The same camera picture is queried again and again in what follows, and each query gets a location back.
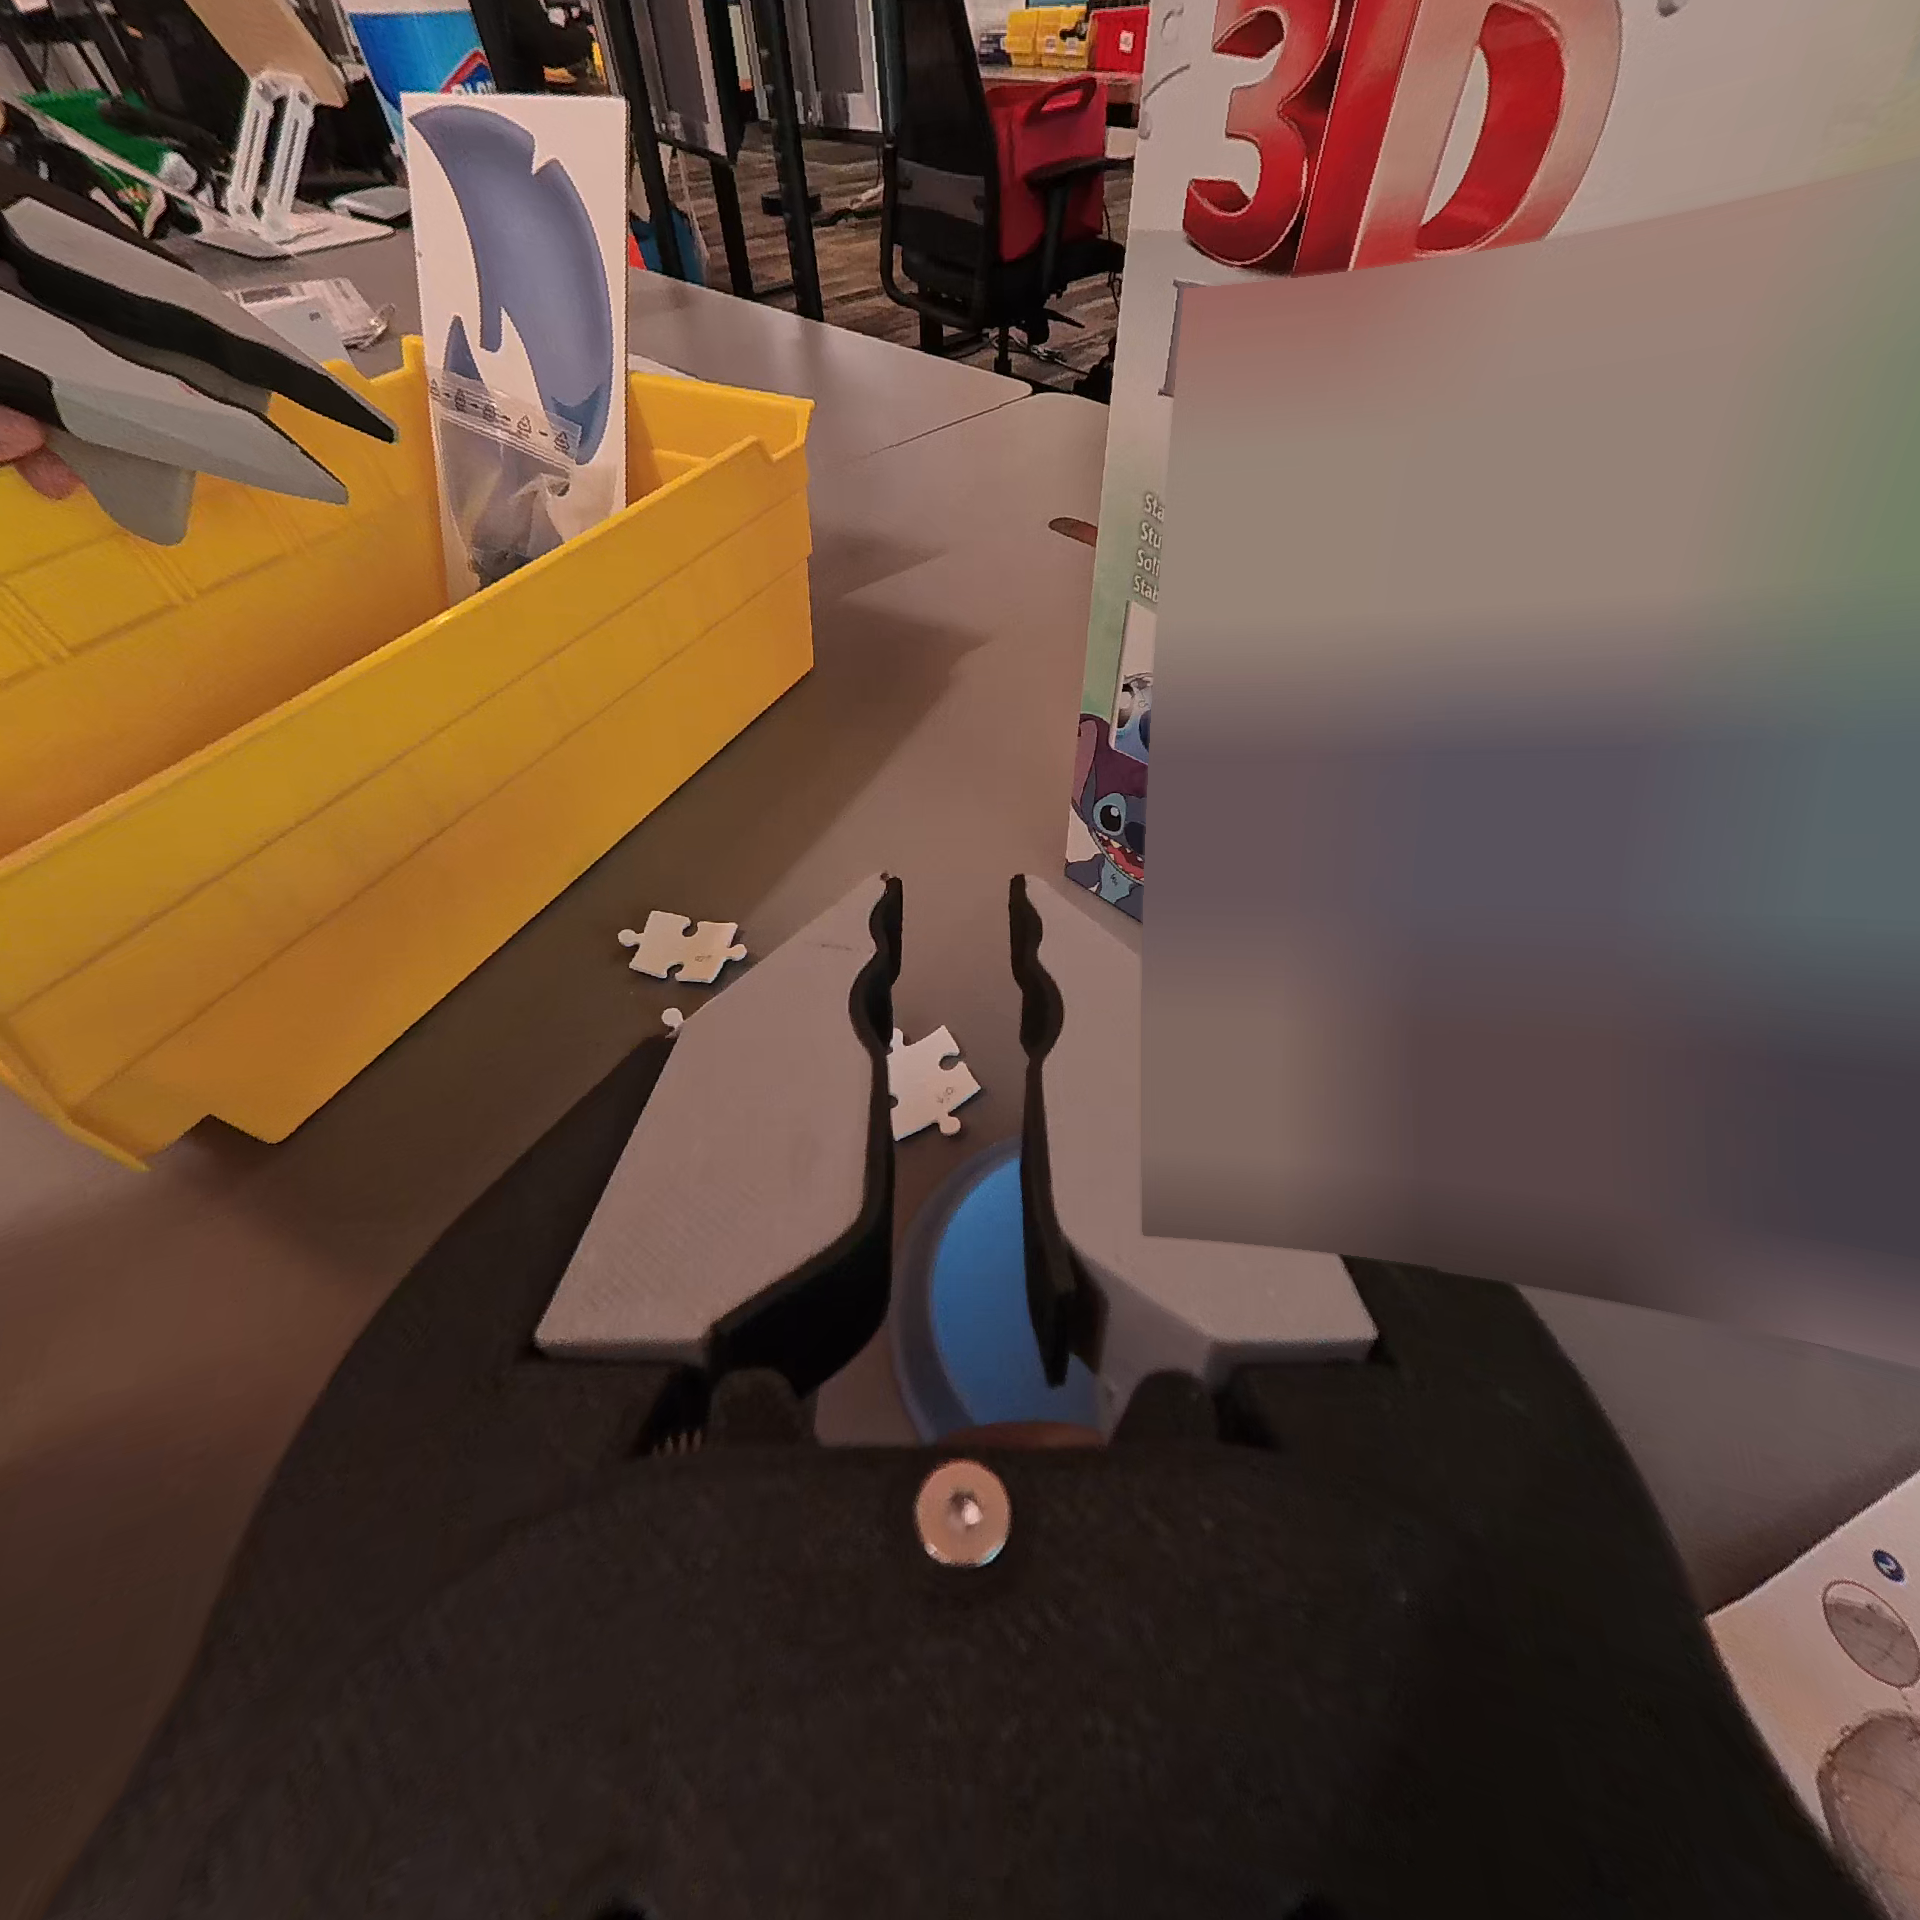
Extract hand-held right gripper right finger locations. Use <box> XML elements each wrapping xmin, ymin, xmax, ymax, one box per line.
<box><xmin>1010</xmin><ymin>876</ymin><xmax>1377</xmax><ymax>1388</ymax></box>

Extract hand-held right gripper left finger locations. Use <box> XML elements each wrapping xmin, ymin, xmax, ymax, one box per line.
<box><xmin>536</xmin><ymin>876</ymin><xmax>905</xmax><ymax>1405</ymax></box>

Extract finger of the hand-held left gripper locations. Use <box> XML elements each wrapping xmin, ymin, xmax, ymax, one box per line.
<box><xmin>0</xmin><ymin>201</ymin><xmax>400</xmax><ymax>447</ymax></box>
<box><xmin>0</xmin><ymin>291</ymin><xmax>349</xmax><ymax>544</ymax></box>

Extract blue plastic puzzle base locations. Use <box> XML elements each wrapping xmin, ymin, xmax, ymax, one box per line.
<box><xmin>894</xmin><ymin>1141</ymin><xmax>1114</xmax><ymax>1442</ymax></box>

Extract yellow plastic bin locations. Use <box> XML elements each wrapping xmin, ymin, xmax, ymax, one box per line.
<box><xmin>0</xmin><ymin>336</ymin><xmax>818</xmax><ymax>1172</ymax></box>

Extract printed puzzle box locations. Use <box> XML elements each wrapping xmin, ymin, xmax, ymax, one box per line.
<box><xmin>1064</xmin><ymin>0</ymin><xmax>1920</xmax><ymax>923</ymax></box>

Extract person's left hand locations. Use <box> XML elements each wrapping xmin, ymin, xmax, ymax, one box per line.
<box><xmin>0</xmin><ymin>408</ymin><xmax>81</xmax><ymax>498</ymax></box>

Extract white lattice stand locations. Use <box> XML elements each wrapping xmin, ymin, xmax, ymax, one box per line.
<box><xmin>195</xmin><ymin>69</ymin><xmax>394</xmax><ymax>259</ymax></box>

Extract clear plastic bag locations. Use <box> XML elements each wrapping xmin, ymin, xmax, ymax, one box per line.
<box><xmin>429</xmin><ymin>360</ymin><xmax>589</xmax><ymax>594</ymax></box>

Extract blue and white canister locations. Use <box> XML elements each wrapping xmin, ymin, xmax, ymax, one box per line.
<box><xmin>349</xmin><ymin>0</ymin><xmax>495</xmax><ymax>120</ymax></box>

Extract white card with blue shapes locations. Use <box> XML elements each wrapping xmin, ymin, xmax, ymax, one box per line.
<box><xmin>400</xmin><ymin>90</ymin><xmax>634</xmax><ymax>600</ymax></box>

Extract black office chair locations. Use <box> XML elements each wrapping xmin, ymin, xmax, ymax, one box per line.
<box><xmin>880</xmin><ymin>0</ymin><xmax>1128</xmax><ymax>377</ymax></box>

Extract white instruction leaflet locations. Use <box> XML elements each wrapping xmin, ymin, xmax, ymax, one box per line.
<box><xmin>1708</xmin><ymin>1498</ymin><xmax>1920</xmax><ymax>1879</ymax></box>

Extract red bag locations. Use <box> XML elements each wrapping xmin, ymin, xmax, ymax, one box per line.
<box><xmin>984</xmin><ymin>76</ymin><xmax>1120</xmax><ymax>259</ymax></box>

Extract black metal table frame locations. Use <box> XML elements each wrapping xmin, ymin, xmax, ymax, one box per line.
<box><xmin>602</xmin><ymin>0</ymin><xmax>826</xmax><ymax>324</ymax></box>

